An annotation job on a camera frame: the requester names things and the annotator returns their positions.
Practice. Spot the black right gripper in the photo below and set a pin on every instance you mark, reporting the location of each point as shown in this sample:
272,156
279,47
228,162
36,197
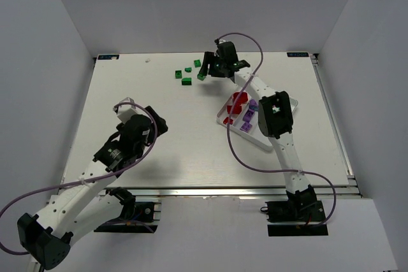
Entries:
213,66

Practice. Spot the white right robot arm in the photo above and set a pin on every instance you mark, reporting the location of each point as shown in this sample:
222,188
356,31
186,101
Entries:
275,121

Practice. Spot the red long lego brick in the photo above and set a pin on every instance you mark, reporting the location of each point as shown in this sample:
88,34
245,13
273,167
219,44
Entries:
235,109

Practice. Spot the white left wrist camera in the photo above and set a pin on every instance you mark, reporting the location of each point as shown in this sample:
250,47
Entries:
126,111

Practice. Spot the blue right corner label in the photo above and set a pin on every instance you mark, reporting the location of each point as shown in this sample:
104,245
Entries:
297,54

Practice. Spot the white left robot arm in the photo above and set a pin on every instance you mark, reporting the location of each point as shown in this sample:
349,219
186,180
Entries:
49,234

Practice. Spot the small purple lego brick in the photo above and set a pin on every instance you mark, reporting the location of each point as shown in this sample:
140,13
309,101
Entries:
248,116

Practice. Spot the green small lego brick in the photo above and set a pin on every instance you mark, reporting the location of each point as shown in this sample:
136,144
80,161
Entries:
197,63

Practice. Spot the purple paw print lego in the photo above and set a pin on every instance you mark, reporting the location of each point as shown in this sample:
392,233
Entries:
253,105

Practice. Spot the white three-compartment tray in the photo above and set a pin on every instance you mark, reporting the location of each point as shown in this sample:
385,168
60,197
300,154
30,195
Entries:
254,136

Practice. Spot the blue corner label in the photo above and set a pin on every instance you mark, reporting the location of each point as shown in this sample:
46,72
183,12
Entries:
108,57
297,54

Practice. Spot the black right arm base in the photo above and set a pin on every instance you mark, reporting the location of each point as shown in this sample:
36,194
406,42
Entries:
301,215

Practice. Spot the blue left corner label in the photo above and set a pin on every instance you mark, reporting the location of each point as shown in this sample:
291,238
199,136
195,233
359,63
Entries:
108,57

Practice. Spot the green square lego brick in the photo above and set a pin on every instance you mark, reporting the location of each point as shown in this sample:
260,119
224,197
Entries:
200,77

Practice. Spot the aluminium table rail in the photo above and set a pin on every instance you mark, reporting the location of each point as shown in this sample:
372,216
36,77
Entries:
342,191

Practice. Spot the purple square lego brick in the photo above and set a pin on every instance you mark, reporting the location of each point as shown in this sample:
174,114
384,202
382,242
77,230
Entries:
246,127

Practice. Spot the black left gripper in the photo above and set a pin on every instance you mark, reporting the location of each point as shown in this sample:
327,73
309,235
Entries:
159,120

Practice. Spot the small red lego brick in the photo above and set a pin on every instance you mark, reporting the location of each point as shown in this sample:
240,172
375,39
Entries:
228,121

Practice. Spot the red rounded lego brick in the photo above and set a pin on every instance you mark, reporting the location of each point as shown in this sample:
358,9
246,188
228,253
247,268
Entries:
240,98

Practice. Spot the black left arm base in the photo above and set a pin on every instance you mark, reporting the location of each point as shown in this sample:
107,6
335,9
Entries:
137,216

